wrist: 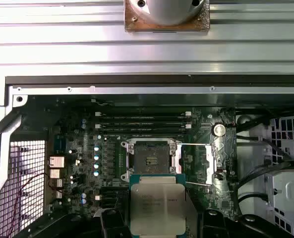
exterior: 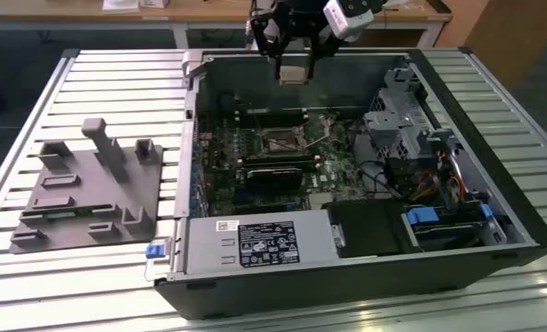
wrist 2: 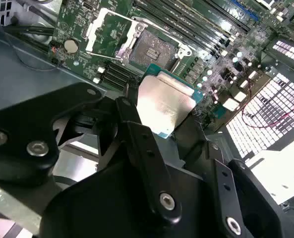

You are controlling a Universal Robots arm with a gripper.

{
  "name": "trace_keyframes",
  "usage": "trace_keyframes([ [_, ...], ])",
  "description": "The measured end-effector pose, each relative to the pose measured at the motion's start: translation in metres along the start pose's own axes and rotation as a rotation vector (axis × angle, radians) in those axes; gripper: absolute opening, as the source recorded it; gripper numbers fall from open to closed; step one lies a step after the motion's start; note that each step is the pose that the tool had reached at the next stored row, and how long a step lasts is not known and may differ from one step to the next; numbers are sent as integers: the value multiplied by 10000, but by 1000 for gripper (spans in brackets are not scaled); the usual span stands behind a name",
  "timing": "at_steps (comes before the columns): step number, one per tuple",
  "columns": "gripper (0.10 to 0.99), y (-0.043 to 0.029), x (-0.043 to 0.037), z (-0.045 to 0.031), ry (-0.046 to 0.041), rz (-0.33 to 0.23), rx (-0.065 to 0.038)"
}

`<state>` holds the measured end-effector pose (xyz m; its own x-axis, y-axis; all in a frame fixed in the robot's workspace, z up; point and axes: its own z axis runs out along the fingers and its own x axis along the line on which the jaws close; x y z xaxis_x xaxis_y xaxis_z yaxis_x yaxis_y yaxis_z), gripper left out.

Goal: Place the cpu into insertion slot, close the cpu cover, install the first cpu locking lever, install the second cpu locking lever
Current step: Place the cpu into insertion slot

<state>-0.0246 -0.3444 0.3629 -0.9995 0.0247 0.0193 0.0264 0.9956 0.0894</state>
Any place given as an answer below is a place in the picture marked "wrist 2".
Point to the silver square CPU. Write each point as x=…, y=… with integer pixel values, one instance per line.
x=161, y=99

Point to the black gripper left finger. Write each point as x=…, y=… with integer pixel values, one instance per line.
x=141, y=148

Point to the metal socket cover frame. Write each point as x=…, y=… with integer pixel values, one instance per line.
x=95, y=29

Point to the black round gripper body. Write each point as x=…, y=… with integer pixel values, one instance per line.
x=99, y=210

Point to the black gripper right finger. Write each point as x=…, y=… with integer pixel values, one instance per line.
x=223, y=188

